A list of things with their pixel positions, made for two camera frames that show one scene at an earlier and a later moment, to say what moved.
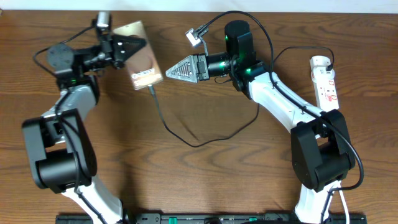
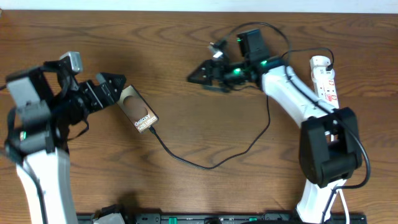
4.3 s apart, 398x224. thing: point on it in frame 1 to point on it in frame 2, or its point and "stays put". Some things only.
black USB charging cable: [259, 103] to [266, 128]
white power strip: [325, 89] stays put
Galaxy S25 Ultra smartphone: [143, 66] to [140, 114]
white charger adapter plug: [319, 61] stays put
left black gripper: [109, 50] to [94, 94]
